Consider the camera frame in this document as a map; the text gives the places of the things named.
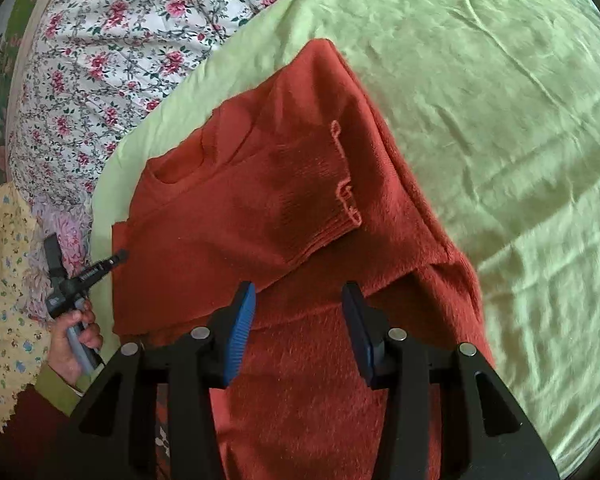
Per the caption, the yellow printed cloth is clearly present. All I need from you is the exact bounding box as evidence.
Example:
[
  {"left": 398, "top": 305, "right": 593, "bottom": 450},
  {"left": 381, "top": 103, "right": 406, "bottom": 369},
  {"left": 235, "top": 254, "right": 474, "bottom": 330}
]
[{"left": 0, "top": 180, "right": 56, "bottom": 435}]

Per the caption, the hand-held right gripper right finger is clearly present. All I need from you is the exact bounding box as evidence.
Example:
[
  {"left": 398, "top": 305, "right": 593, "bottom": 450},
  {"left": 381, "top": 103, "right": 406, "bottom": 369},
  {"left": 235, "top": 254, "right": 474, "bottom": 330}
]
[{"left": 342, "top": 281, "right": 561, "bottom": 480}]

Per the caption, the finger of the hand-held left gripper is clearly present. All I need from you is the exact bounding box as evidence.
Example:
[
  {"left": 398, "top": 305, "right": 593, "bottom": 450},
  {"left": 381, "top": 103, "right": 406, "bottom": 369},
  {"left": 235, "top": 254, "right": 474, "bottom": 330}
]
[{"left": 79, "top": 249, "right": 129, "bottom": 290}]

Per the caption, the green patterned cloth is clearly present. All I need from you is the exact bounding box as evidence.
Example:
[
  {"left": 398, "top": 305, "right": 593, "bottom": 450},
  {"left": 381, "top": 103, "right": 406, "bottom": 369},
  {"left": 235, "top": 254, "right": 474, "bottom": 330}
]
[{"left": 0, "top": 0, "right": 67, "bottom": 183}]

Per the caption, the light green bed sheet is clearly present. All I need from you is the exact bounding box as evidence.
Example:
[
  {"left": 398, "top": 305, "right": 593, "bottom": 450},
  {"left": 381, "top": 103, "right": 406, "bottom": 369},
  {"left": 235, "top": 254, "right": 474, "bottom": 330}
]
[{"left": 87, "top": 0, "right": 600, "bottom": 476}]

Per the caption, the person's left hand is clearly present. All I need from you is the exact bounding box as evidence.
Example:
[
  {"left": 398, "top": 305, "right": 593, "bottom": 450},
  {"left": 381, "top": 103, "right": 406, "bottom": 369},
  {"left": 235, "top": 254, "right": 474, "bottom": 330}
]
[{"left": 49, "top": 307, "right": 104, "bottom": 387}]

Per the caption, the pink peony print cloth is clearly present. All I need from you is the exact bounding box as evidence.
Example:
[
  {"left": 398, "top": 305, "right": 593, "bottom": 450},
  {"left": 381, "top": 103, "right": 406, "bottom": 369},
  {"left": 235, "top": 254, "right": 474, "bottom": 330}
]
[{"left": 29, "top": 194, "right": 97, "bottom": 333}]

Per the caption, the person's dark red garment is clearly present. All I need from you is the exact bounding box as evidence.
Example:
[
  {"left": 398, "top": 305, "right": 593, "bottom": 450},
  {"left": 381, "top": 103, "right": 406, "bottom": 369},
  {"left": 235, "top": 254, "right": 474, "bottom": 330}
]
[{"left": 0, "top": 389, "right": 83, "bottom": 480}]

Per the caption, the white floral quilt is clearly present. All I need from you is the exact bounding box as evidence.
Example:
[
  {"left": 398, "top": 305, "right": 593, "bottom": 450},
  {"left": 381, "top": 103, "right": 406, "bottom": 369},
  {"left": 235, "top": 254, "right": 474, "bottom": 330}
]
[{"left": 5, "top": 0, "right": 342, "bottom": 213}]

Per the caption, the person's left forearm green sleeve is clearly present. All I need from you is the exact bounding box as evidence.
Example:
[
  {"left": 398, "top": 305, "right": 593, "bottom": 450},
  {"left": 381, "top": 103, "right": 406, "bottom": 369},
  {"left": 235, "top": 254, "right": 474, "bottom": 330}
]
[{"left": 34, "top": 362, "right": 90, "bottom": 417}]

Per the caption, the red knit sweater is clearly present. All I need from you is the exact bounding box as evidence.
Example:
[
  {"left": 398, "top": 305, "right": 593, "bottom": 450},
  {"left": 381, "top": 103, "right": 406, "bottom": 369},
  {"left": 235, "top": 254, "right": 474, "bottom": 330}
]
[{"left": 111, "top": 38, "right": 497, "bottom": 480}]

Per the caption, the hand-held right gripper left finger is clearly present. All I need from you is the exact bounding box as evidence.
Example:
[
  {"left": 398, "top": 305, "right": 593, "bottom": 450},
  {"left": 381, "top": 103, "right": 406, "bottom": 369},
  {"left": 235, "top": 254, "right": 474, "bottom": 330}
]
[{"left": 55, "top": 281, "right": 257, "bottom": 480}]

